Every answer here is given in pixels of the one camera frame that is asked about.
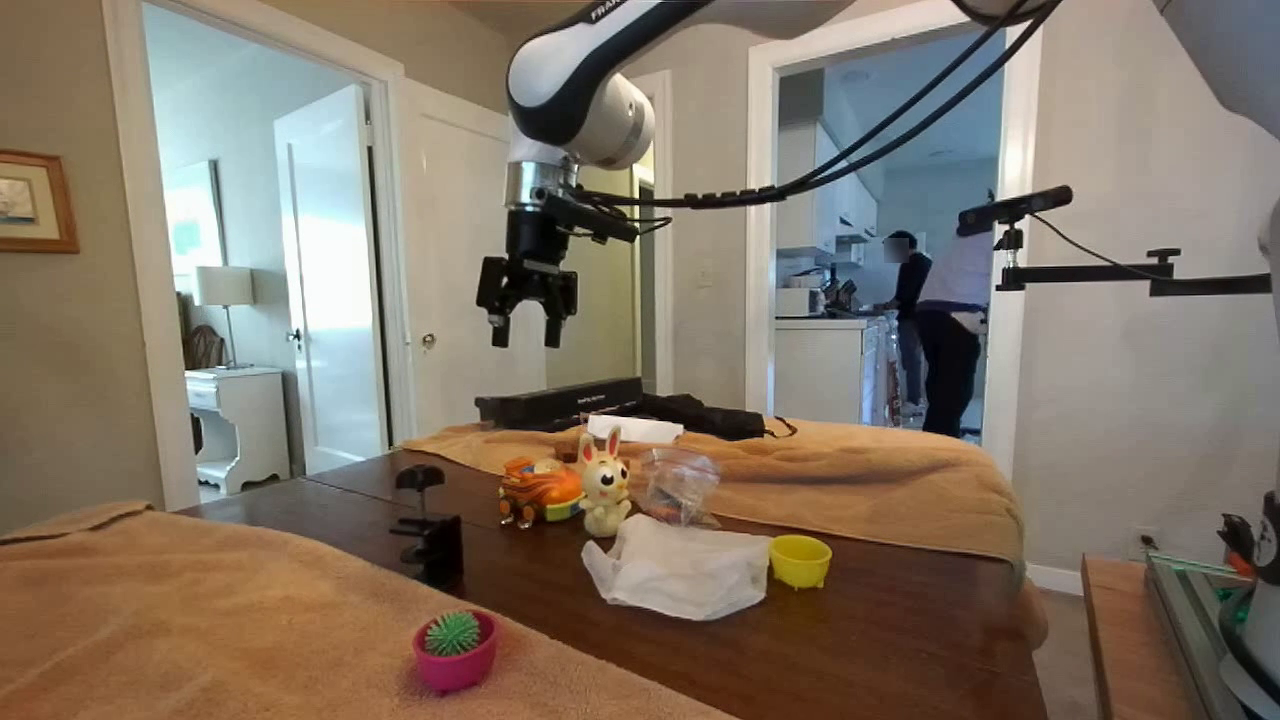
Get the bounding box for cream plush animal toy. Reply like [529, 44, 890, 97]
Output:
[574, 424, 638, 538]

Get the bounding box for black white figure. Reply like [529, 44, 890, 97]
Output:
[1212, 489, 1280, 720]

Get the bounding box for clear plastic bag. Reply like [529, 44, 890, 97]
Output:
[635, 445, 724, 527]

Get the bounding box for white table lamp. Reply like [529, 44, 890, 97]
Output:
[195, 261, 260, 371]

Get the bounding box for wooden picture frame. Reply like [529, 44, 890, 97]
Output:
[0, 144, 79, 257]

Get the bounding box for long white box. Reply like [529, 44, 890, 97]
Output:
[584, 410, 689, 451]

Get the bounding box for yellow plastic cup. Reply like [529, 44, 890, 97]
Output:
[767, 531, 836, 593]

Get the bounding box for person in white shirt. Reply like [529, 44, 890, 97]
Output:
[914, 232, 999, 439]

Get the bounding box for black exterior camera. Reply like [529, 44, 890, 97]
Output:
[957, 179, 1075, 239]

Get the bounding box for white cabinet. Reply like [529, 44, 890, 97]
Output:
[179, 361, 292, 502]

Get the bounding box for pink plastic bowl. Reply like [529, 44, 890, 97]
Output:
[408, 609, 505, 699]

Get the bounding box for person in dark shirt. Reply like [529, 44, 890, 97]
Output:
[878, 227, 937, 419]

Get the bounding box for green spiky ball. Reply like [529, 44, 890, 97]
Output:
[422, 609, 484, 658]

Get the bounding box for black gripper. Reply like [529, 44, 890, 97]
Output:
[476, 252, 584, 351]

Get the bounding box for tan towel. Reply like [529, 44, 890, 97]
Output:
[394, 415, 1055, 653]
[0, 496, 736, 720]

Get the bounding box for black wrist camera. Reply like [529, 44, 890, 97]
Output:
[537, 184, 646, 246]

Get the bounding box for orange tiger toy car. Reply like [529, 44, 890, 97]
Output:
[494, 451, 587, 531]

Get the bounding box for wooden side stand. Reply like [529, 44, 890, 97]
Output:
[1078, 550, 1203, 720]

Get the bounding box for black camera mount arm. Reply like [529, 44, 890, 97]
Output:
[990, 223, 1276, 300]

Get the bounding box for grey metal rail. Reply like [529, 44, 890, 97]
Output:
[1141, 531, 1262, 720]

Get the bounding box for white panel door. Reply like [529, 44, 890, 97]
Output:
[394, 75, 553, 445]
[272, 79, 391, 480]

